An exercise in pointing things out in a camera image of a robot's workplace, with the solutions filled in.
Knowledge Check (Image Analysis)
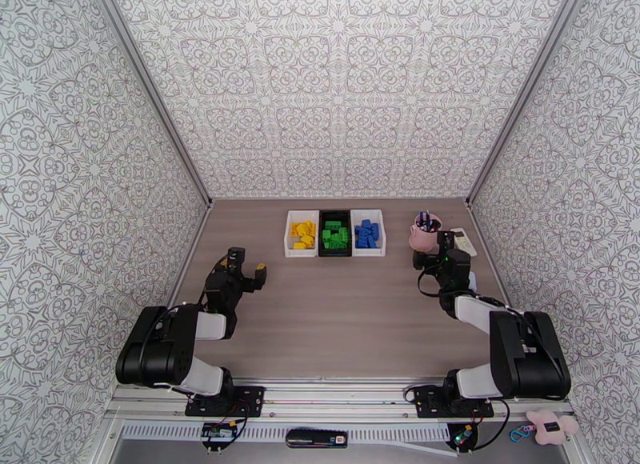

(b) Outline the white remote control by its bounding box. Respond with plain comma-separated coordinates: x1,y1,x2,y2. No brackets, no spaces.
452,226,479,258

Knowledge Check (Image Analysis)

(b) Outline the pink pen cup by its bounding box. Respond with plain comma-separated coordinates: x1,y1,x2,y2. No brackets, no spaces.
409,212,443,252

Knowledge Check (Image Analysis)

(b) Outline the white plastic bin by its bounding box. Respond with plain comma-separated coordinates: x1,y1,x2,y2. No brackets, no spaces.
349,209,386,258
282,210,321,258

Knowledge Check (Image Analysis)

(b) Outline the black plastic bin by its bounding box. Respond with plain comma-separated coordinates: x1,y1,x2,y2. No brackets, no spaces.
318,210,352,258

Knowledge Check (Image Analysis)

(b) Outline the small green circuit board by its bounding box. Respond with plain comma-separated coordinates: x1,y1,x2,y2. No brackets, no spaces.
446,423,479,452
199,421,240,453

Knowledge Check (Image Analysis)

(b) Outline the black oblong device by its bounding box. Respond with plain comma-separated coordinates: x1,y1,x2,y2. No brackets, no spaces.
285,428,349,450

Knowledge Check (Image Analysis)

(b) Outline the pink plush toy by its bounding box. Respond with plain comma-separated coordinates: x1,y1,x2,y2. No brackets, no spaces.
526,409,580,446

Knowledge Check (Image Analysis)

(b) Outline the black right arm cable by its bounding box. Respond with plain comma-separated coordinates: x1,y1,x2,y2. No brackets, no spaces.
416,265,569,378

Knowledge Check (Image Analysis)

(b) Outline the aluminium table side rail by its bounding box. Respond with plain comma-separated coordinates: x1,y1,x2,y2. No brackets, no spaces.
465,201,511,314
159,202,214,311

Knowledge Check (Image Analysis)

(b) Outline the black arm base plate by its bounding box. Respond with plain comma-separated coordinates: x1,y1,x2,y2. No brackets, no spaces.
185,386,266,418
414,386,495,419

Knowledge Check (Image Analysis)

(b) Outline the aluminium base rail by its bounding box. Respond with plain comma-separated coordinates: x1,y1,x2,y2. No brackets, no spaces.
105,376,576,425

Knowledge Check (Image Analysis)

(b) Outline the white slotted cable duct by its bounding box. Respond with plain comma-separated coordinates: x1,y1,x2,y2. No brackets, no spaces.
119,423,451,444

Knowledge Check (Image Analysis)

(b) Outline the aluminium corner post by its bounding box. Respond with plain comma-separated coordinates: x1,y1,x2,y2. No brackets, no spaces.
85,0,215,210
465,0,581,210

